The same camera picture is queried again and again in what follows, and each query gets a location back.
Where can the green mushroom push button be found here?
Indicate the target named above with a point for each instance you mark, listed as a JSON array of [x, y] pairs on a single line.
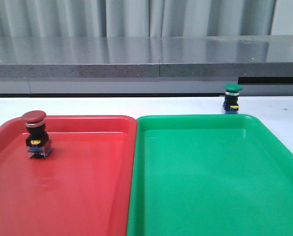
[[230, 104]]

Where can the red mushroom push button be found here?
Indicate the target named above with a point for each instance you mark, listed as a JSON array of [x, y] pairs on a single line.
[[38, 143]]

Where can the green plastic tray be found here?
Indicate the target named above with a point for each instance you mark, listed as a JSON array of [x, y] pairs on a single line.
[[210, 175]]

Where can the red plastic tray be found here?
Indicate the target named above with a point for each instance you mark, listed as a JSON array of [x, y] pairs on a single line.
[[81, 189]]

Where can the grey stone counter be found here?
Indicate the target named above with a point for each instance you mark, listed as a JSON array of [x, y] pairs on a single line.
[[138, 66]]

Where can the white pleated curtain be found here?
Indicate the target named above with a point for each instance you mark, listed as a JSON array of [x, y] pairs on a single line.
[[145, 18]]

